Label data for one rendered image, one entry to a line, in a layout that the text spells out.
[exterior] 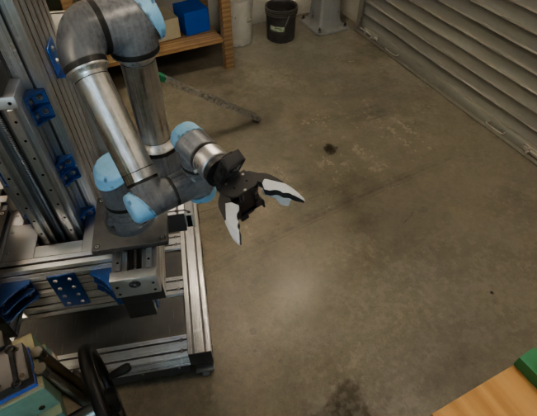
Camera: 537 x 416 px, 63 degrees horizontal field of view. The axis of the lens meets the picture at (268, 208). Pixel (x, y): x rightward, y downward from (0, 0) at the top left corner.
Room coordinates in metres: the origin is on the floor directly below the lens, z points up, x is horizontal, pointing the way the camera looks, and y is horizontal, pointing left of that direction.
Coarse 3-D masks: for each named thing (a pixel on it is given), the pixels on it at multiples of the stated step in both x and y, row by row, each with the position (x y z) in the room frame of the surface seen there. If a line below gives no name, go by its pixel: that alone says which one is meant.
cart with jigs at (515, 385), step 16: (528, 352) 0.58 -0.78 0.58; (512, 368) 0.55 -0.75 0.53; (528, 368) 0.53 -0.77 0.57; (496, 384) 0.50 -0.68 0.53; (512, 384) 0.50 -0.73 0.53; (528, 384) 0.50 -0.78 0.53; (464, 400) 0.46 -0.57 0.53; (480, 400) 0.46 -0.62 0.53; (496, 400) 0.46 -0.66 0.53; (512, 400) 0.46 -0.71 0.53; (528, 400) 0.46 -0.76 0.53
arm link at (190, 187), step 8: (184, 168) 0.76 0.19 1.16; (168, 176) 0.74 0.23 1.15; (176, 176) 0.74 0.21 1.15; (184, 176) 0.74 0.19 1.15; (192, 176) 0.74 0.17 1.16; (176, 184) 0.72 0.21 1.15; (184, 184) 0.72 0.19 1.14; (192, 184) 0.73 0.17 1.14; (200, 184) 0.73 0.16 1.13; (208, 184) 0.74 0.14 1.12; (184, 192) 0.71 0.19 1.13; (192, 192) 0.72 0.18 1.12; (200, 192) 0.73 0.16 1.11; (208, 192) 0.74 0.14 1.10; (184, 200) 0.70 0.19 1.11; (192, 200) 0.74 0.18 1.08; (200, 200) 0.73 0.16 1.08; (208, 200) 0.74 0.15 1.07
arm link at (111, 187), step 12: (108, 156) 0.94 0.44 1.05; (96, 168) 0.89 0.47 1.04; (108, 168) 0.89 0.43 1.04; (96, 180) 0.87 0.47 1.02; (108, 180) 0.85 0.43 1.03; (120, 180) 0.86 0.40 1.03; (108, 192) 0.85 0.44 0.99; (120, 192) 0.85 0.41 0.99; (108, 204) 0.85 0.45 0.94; (120, 204) 0.85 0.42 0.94
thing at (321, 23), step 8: (312, 0) 4.07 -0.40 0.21; (320, 0) 3.95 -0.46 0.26; (328, 0) 3.94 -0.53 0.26; (336, 0) 3.97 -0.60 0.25; (312, 8) 4.05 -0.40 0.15; (320, 8) 3.93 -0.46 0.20; (328, 8) 3.94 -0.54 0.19; (336, 8) 3.97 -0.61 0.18; (312, 16) 4.03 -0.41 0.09; (320, 16) 3.92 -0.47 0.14; (328, 16) 3.94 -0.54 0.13; (336, 16) 3.97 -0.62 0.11; (304, 24) 4.03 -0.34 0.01; (312, 24) 3.98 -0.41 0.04; (320, 24) 3.90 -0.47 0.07; (328, 24) 3.93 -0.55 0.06; (336, 24) 3.95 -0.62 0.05; (344, 24) 3.96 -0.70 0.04; (320, 32) 3.84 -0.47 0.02; (328, 32) 3.86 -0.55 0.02
